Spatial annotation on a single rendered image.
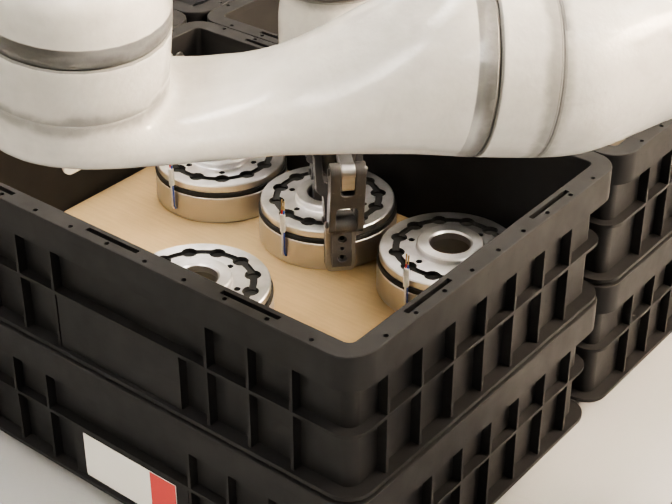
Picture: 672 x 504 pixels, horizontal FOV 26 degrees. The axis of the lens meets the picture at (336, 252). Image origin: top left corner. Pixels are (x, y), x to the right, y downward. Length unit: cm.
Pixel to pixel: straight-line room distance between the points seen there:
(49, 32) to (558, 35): 23
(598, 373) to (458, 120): 50
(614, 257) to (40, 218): 42
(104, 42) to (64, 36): 2
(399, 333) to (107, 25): 28
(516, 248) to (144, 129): 32
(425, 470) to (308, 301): 17
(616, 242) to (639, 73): 38
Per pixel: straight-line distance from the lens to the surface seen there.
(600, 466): 111
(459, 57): 68
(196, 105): 70
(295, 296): 104
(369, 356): 81
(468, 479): 102
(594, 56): 70
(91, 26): 64
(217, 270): 100
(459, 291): 87
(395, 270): 101
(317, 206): 107
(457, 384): 94
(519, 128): 70
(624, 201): 108
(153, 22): 66
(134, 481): 103
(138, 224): 113
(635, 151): 104
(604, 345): 113
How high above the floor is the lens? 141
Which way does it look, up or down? 32 degrees down
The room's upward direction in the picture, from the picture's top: straight up
